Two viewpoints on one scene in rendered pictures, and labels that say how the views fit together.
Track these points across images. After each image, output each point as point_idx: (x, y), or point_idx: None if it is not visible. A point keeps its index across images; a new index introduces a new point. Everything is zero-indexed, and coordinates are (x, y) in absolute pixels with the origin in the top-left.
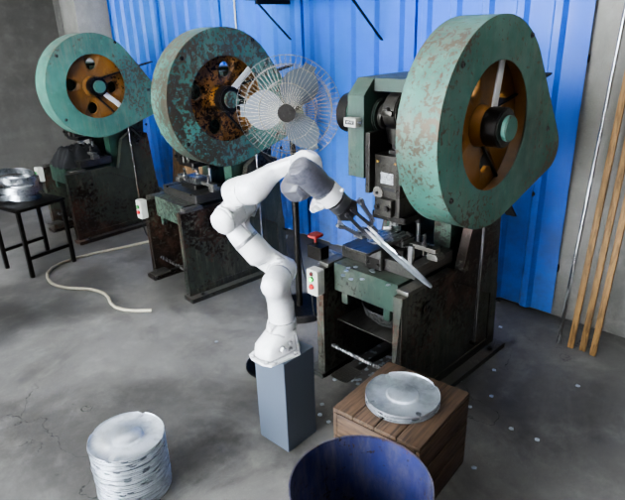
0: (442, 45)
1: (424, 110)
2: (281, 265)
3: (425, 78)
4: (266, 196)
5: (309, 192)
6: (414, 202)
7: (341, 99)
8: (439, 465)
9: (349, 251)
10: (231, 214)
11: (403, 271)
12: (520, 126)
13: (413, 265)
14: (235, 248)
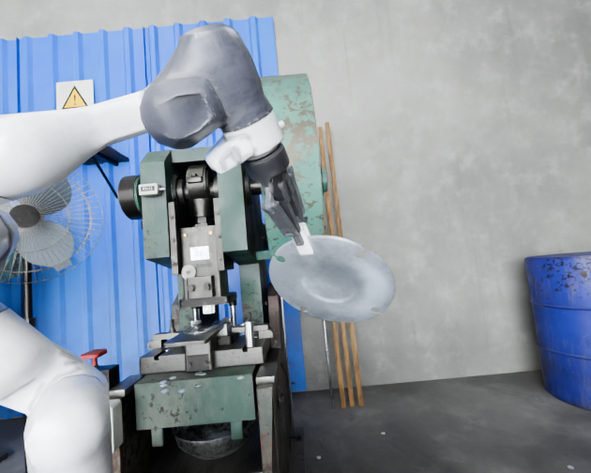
0: (280, 76)
1: (292, 115)
2: (80, 374)
3: (280, 91)
4: (66, 176)
5: (229, 104)
6: (276, 242)
7: (124, 178)
8: None
9: (153, 363)
10: None
11: (244, 358)
12: None
13: (254, 345)
14: None
